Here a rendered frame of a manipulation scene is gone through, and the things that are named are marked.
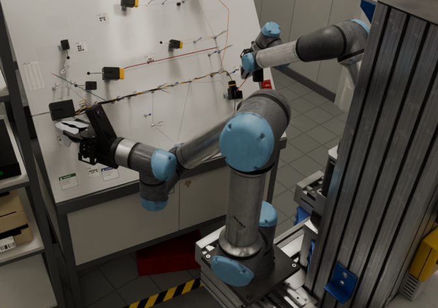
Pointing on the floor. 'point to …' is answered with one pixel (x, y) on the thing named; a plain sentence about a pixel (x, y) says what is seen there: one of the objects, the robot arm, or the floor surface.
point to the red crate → (169, 255)
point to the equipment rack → (12, 258)
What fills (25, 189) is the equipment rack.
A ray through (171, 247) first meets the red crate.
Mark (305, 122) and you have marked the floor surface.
